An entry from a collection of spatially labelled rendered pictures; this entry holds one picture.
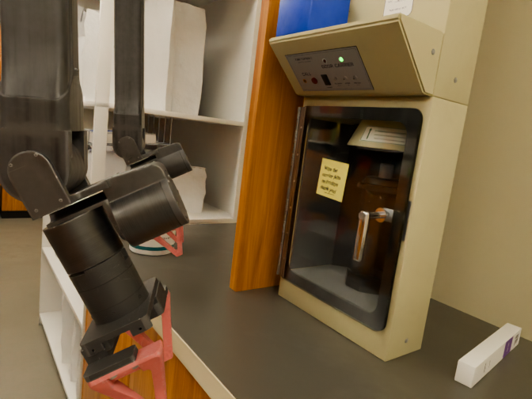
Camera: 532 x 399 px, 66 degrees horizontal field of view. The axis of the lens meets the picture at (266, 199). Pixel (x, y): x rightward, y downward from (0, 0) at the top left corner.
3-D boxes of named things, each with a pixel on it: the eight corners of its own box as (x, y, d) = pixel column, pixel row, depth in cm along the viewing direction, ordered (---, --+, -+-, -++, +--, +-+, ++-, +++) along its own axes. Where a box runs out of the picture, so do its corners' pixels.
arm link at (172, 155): (121, 138, 90) (114, 140, 82) (169, 119, 91) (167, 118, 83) (146, 188, 93) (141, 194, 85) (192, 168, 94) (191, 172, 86)
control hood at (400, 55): (303, 96, 92) (309, 50, 90) (434, 96, 66) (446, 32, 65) (262, 88, 85) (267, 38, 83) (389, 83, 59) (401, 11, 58)
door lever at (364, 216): (379, 261, 73) (368, 256, 75) (388, 209, 72) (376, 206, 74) (359, 264, 70) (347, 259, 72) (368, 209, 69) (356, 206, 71)
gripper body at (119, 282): (163, 289, 47) (134, 233, 45) (155, 332, 37) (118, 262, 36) (110, 313, 47) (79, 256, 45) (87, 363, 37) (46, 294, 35)
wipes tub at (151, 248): (164, 241, 131) (168, 195, 128) (180, 254, 120) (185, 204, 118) (123, 244, 123) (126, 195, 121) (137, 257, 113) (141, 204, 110)
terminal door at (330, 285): (281, 275, 97) (304, 105, 91) (384, 335, 73) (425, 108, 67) (279, 276, 97) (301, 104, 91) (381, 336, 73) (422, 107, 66)
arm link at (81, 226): (49, 212, 41) (26, 226, 36) (113, 184, 42) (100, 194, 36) (81, 271, 43) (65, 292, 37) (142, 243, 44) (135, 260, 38)
